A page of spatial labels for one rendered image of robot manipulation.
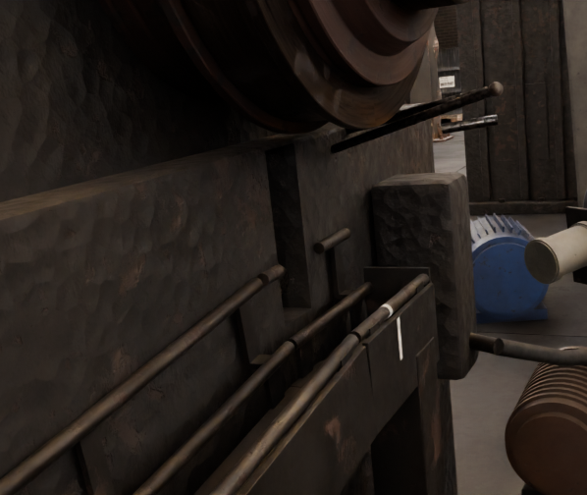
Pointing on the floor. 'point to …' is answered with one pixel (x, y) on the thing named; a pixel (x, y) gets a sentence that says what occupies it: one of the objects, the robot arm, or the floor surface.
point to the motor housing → (567, 430)
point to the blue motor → (504, 272)
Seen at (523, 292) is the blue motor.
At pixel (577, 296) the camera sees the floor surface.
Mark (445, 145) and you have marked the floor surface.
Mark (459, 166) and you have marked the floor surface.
